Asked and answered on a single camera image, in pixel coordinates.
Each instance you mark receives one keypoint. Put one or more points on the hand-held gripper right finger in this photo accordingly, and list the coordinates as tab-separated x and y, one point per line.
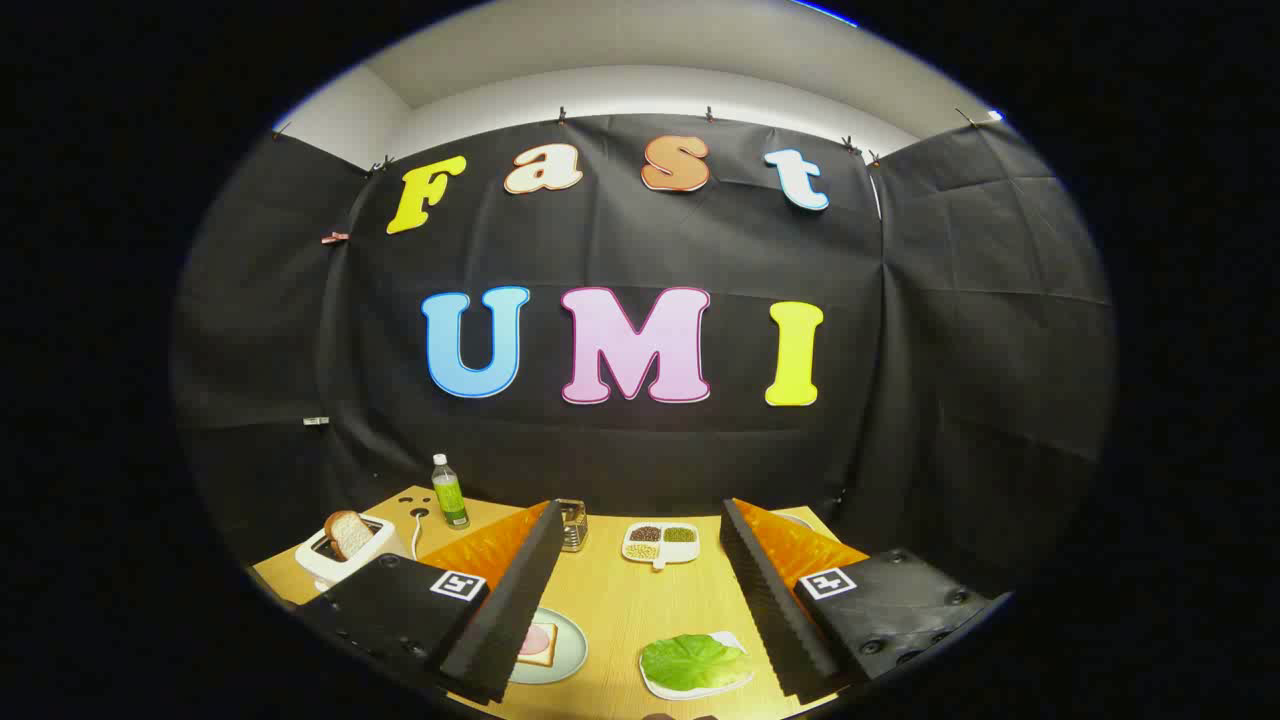
770	610

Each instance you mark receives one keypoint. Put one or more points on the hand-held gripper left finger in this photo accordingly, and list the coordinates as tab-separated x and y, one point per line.
520	610

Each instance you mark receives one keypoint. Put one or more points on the green lettuce leaf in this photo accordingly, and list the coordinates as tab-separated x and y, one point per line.
690	660

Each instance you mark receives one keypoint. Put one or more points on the plain toast bread slice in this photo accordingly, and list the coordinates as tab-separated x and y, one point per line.
350	535

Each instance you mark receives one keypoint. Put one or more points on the pink ham slice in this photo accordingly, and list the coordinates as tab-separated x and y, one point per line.
533	640

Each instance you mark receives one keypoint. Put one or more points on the white square plate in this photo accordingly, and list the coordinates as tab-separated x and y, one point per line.
728	640

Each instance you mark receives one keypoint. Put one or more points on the bread slice under ham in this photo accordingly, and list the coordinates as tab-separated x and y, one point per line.
546	659

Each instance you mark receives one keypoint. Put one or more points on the pale green round plate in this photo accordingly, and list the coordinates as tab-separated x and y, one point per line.
572	650

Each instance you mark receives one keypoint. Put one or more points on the white round plate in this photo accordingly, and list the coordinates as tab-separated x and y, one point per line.
798	520

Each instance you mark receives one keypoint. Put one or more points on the white divided bean dish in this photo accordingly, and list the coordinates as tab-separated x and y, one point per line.
660	555

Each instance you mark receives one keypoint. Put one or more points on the green label plastic bottle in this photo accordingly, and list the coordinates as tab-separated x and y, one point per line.
450	500

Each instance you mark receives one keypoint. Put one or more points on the white toaster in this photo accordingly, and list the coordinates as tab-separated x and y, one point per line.
330	572

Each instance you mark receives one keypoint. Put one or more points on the black backdrop cloth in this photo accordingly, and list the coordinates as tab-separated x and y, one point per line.
650	240

